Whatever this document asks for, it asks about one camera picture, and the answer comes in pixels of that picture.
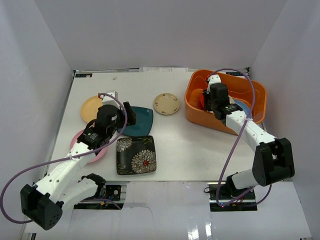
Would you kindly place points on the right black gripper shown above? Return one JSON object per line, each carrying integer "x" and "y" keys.
{"x": 207, "y": 95}

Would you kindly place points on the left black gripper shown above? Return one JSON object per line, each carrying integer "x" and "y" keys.
{"x": 127, "y": 113}

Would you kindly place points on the small orange plate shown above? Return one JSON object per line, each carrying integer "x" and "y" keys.
{"x": 202, "y": 100}

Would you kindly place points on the teal square plate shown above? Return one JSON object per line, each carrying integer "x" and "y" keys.
{"x": 144, "y": 121}

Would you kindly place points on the blue round plate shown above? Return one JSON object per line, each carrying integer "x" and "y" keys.
{"x": 244, "y": 107}

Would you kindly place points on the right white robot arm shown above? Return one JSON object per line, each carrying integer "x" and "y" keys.
{"x": 273, "y": 157}

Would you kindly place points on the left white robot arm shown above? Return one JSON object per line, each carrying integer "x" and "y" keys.
{"x": 45, "y": 201}

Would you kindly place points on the orange plastic bin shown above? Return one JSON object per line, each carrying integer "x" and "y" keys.
{"x": 238, "y": 88}

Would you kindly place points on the right black table label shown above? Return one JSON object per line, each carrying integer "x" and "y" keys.
{"x": 232, "y": 73}

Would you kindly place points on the black floral square plate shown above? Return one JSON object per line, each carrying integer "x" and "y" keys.
{"x": 136, "y": 155}

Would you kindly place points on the yellow round plate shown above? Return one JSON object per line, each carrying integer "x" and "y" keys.
{"x": 90, "y": 108}

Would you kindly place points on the small beige patterned plate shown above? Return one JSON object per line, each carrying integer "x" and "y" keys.
{"x": 166, "y": 104}

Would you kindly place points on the pink round plate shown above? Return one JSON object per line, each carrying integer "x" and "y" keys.
{"x": 97, "y": 157}

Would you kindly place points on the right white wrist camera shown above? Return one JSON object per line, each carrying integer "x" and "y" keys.
{"x": 213, "y": 79}

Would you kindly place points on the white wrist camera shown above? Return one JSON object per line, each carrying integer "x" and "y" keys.
{"x": 213, "y": 79}
{"x": 109, "y": 98}

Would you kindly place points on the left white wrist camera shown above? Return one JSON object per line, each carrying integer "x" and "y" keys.
{"x": 109, "y": 98}

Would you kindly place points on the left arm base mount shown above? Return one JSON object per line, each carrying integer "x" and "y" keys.
{"x": 112, "y": 200}

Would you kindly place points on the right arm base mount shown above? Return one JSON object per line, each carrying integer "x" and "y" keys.
{"x": 243, "y": 204}

